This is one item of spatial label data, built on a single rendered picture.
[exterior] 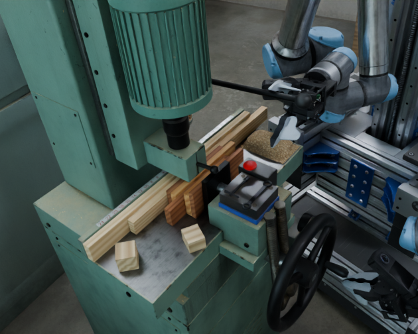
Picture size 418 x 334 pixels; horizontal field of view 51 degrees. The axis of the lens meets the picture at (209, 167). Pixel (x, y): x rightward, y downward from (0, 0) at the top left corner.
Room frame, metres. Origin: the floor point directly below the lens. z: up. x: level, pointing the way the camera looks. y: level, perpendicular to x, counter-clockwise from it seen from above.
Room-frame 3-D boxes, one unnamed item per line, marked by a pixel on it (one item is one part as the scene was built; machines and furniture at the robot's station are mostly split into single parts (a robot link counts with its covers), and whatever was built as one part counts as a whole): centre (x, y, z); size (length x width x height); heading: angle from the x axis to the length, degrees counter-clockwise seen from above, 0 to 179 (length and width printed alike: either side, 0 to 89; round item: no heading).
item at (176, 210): (0.79, 0.03, 0.92); 0.23 x 0.02 x 0.05; 138
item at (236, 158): (0.79, -0.02, 0.94); 0.20 x 0.01 x 0.08; 138
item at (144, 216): (0.89, 0.00, 0.92); 0.55 x 0.02 x 0.04; 138
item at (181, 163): (0.84, 0.08, 0.99); 0.14 x 0.07 x 0.09; 48
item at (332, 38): (1.33, -0.41, 0.98); 0.13 x 0.12 x 0.14; 102
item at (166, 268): (0.76, -0.02, 0.87); 0.61 x 0.30 x 0.06; 138
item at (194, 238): (0.64, 0.05, 0.92); 0.05 x 0.04 x 0.03; 19
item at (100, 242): (0.84, 0.07, 0.93); 0.60 x 0.02 x 0.05; 138
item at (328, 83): (0.89, -0.25, 1.09); 0.12 x 0.09 x 0.08; 138
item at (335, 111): (1.02, -0.37, 0.99); 0.11 x 0.08 x 0.11; 102
